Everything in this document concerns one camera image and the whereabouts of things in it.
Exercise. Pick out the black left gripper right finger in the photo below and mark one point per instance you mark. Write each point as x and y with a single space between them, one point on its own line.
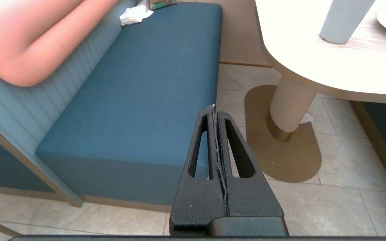
250 197

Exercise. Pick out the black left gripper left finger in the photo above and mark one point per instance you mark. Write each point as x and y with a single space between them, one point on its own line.
196 201

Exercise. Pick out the grey plastic cup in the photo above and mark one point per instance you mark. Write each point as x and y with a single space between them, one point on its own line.
343 20

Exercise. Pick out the crumpled white tissue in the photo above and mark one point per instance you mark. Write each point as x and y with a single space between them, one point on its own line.
307 117

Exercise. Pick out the white folded napkin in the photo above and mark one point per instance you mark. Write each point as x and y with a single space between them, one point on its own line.
135 15

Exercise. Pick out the green snack bag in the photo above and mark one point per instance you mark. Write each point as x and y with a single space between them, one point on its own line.
161 4

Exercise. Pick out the pink bolster cushion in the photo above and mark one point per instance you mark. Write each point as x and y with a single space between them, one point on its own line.
28 40

